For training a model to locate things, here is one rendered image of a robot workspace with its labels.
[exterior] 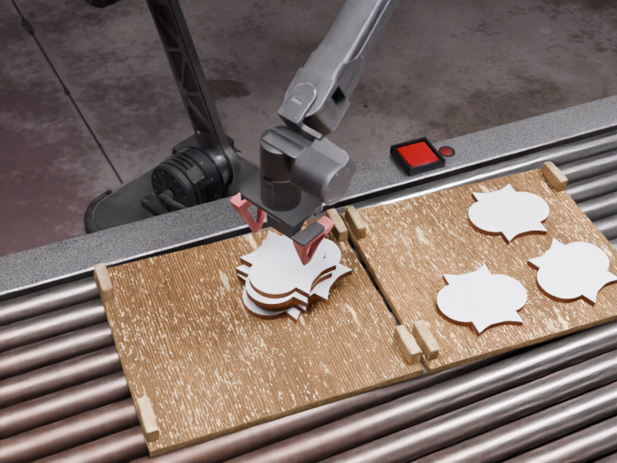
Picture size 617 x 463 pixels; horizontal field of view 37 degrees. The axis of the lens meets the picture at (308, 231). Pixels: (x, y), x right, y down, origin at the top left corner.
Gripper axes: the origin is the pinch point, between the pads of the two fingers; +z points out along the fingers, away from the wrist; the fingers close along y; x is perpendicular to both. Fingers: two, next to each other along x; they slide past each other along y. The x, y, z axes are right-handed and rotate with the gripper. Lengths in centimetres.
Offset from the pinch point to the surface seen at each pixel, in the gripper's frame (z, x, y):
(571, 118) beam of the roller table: 17, -77, -9
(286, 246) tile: 6.6, -4.7, 3.1
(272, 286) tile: 6.4, 3.0, -0.8
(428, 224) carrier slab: 13.6, -29.6, -6.9
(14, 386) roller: 12.6, 37.4, 17.5
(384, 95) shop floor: 111, -161, 95
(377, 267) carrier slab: 13.1, -15.6, -6.8
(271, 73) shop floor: 110, -142, 134
